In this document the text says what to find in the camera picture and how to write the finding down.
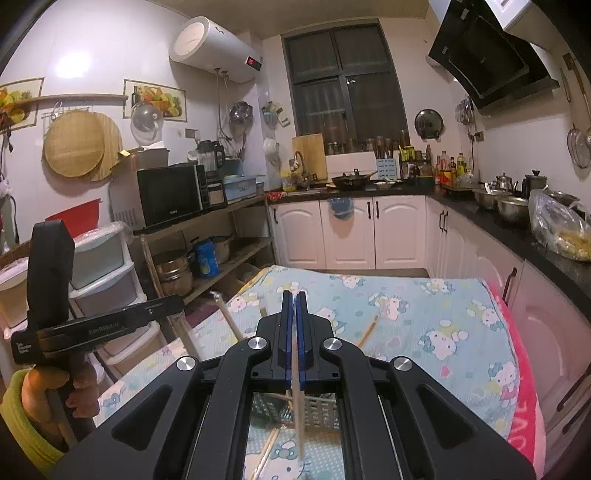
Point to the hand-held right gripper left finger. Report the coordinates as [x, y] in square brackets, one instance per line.
[288, 350]

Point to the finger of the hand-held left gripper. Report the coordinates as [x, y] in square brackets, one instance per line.
[161, 309]

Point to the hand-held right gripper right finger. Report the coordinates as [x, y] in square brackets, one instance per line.
[303, 369]

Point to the green plastic utensil holder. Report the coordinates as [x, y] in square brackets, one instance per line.
[318, 410]

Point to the plastic-wrapped chopstick pair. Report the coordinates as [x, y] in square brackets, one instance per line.
[299, 424]

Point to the bunch of wooden chopsticks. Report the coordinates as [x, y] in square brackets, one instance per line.
[230, 321]

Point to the person's left forearm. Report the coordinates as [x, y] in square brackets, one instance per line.
[18, 429]

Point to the person's left hand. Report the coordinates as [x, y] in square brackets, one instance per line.
[41, 383]

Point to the large steel stockpot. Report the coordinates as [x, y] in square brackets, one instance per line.
[173, 274]

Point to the white plastic drawer unit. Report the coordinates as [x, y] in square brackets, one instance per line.
[101, 263]

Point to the blue can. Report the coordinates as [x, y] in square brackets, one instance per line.
[207, 261]

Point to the red plastic basin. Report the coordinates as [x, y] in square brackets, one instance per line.
[78, 214]

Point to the wooden storage rack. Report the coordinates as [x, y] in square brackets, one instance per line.
[240, 251]

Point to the black microwave oven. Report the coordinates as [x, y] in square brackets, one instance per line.
[171, 194]

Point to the cartoon cat printed blanket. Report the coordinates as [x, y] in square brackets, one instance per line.
[415, 314]

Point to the round bamboo tray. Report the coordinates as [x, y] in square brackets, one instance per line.
[74, 143]

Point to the light blue box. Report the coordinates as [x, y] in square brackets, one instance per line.
[240, 189]

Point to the round wooden board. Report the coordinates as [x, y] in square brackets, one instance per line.
[113, 147]

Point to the grey metal container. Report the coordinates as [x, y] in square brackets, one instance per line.
[147, 159]

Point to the blue hanging plastic basket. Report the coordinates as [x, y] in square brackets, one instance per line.
[340, 207]

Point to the blender jug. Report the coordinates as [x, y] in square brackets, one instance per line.
[210, 157]

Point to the black wok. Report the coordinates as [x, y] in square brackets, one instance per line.
[351, 181]

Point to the glass pot lid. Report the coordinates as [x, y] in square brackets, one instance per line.
[147, 122]

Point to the kitchen faucet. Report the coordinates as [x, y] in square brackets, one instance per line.
[298, 159]

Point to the white hanging bowl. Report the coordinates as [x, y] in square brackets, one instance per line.
[271, 146]

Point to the rectangular wooden cutting board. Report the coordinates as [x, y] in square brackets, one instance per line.
[311, 152]

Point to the white and blue knife block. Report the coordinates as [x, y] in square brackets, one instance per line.
[388, 170]

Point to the hanging steel pan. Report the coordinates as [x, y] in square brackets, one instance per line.
[241, 113]

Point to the pink towel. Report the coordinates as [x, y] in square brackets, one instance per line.
[531, 415]

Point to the row of seasoning bottles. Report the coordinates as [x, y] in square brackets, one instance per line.
[450, 173]

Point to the steel basin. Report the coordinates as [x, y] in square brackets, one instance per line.
[512, 210]

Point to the dark pot lid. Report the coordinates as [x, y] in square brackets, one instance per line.
[428, 123]

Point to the white water heater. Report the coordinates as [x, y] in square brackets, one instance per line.
[207, 46]

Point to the dark framed window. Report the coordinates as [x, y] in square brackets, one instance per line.
[341, 83]

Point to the clear plastic bag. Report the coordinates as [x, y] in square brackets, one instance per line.
[563, 230]

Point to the metal mesh strainer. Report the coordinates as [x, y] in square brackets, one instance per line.
[579, 147]

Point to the black range hood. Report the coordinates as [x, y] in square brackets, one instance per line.
[485, 55]

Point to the fruit wall poster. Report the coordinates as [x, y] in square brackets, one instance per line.
[157, 99]
[18, 101]

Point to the white wall cabinet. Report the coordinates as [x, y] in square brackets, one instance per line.
[526, 14]

